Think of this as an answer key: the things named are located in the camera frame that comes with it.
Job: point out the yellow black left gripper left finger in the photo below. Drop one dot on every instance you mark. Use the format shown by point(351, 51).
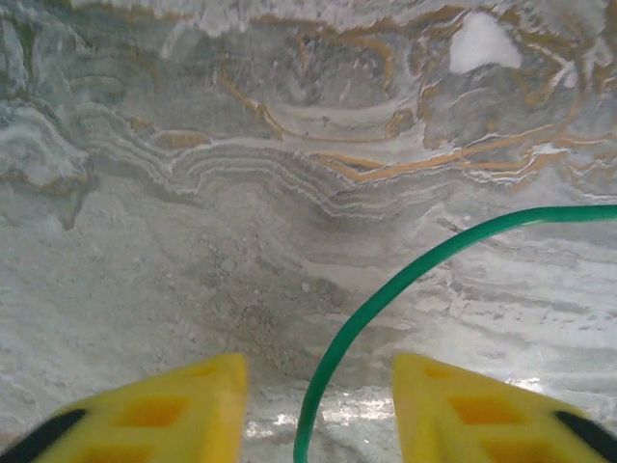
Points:
point(144, 424)

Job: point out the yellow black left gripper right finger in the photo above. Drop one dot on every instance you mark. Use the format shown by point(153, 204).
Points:
point(482, 424)

